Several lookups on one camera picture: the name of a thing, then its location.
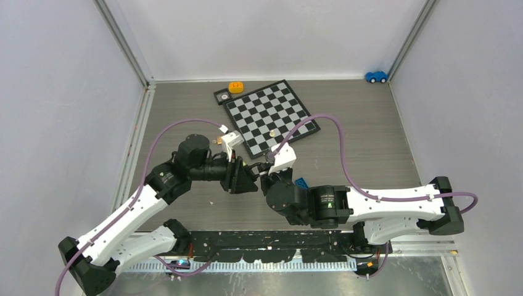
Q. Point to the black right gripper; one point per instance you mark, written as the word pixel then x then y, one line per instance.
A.
pixel 266 179

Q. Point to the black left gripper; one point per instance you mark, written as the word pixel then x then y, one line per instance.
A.
pixel 237 178

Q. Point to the black padlock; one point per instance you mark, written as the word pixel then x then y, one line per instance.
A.
pixel 258 168

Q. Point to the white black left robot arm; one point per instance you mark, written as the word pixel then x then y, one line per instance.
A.
pixel 98 257

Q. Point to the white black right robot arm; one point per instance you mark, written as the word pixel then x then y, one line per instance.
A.
pixel 376 216

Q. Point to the blue toy brick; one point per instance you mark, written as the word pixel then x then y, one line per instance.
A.
pixel 300 182

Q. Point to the black white chessboard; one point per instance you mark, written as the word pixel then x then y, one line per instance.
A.
pixel 272 107

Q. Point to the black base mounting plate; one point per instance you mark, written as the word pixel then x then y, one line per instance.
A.
pixel 278 246

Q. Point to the small black square tray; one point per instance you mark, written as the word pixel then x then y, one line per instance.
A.
pixel 222 96

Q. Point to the orange toy block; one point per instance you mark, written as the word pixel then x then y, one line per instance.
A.
pixel 236 87

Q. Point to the blue toy car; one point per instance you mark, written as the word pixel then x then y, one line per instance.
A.
pixel 378 76

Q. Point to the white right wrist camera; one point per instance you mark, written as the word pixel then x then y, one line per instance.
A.
pixel 282 160

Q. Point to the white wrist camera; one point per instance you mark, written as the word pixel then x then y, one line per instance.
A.
pixel 230 140
pixel 282 160

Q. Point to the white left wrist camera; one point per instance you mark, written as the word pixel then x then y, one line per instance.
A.
pixel 230 140

